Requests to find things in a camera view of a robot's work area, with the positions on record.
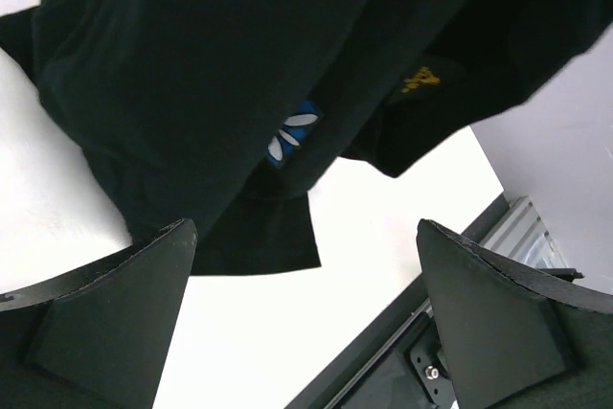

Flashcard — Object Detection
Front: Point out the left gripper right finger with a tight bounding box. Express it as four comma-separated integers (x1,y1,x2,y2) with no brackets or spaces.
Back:
417,220,612,409

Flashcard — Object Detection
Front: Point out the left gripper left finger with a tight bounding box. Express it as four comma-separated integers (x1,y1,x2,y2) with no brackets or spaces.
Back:
1,220,197,408

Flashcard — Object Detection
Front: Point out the black t-shirt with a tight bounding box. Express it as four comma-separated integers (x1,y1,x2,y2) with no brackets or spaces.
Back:
1,0,612,276

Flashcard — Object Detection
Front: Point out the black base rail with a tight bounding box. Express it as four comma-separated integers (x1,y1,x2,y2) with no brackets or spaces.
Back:
283,193,585,409

